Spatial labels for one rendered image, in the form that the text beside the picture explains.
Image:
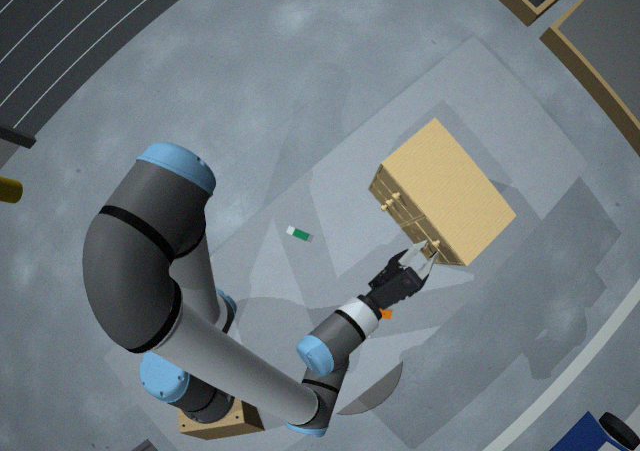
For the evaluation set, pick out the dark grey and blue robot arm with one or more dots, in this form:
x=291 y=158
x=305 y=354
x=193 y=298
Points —
x=156 y=210

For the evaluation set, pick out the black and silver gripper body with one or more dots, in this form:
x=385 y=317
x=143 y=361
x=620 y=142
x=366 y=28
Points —
x=374 y=284

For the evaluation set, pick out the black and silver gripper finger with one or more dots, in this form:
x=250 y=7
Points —
x=424 y=272
x=403 y=258

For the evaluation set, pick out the tan wooden chest of drawers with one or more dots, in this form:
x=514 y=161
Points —
x=450 y=190

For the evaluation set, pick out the green and white eraser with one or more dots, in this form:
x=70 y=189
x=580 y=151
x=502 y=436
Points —
x=297 y=233

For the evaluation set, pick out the tan wooden drawer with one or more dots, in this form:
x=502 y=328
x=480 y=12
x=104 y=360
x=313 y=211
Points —
x=416 y=240
x=438 y=240
x=399 y=193
x=396 y=204
x=423 y=236
x=384 y=207

